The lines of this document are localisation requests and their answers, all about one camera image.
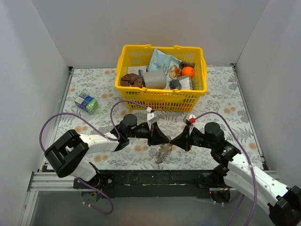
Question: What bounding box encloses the yellow plastic shopping basket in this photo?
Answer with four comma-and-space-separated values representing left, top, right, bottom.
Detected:
115, 44, 207, 112

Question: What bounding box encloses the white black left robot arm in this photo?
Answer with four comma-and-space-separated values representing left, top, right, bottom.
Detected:
44, 113, 170, 188

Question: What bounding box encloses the clear bag with dark item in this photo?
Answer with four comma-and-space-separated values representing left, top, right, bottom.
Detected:
167, 76, 195, 90

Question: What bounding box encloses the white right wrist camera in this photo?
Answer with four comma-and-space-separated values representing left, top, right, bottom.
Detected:
183, 113, 196, 126

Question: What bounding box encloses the grey paper roll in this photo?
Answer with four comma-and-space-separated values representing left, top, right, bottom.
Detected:
142, 69, 166, 89

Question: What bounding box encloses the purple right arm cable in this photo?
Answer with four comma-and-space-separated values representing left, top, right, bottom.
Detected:
194, 111, 257, 226

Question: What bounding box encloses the orange fruit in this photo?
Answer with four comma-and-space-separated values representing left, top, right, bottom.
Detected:
181, 66, 195, 78

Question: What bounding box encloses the large silver keyring with chain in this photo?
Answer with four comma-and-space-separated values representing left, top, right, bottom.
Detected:
155, 143, 173, 164

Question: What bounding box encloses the light blue snack bag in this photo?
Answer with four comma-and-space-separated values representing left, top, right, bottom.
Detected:
149, 48, 182, 82

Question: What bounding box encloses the white box in basket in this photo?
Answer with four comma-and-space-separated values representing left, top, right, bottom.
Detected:
127, 65, 148, 76

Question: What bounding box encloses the blue green carton pack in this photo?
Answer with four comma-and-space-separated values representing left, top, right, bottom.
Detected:
74, 92, 99, 114

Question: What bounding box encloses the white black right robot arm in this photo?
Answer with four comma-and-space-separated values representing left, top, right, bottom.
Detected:
170, 122, 301, 226

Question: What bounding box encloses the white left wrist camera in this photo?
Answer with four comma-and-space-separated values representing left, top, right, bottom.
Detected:
147, 112, 159, 124

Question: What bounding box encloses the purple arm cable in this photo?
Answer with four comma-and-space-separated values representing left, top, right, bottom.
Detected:
194, 111, 257, 226
39, 100, 152, 215

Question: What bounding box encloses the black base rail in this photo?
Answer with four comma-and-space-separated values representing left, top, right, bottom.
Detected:
88, 170, 231, 202

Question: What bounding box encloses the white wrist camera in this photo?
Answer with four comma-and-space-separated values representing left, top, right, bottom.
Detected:
183, 113, 196, 126
147, 112, 159, 124

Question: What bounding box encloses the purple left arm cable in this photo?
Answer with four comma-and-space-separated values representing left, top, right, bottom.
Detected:
39, 100, 152, 215

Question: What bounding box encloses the floral table mat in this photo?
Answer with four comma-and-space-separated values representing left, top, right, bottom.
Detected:
54, 66, 263, 170

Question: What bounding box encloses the brown wrapped snack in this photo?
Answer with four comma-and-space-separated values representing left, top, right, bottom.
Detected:
179, 61, 195, 69

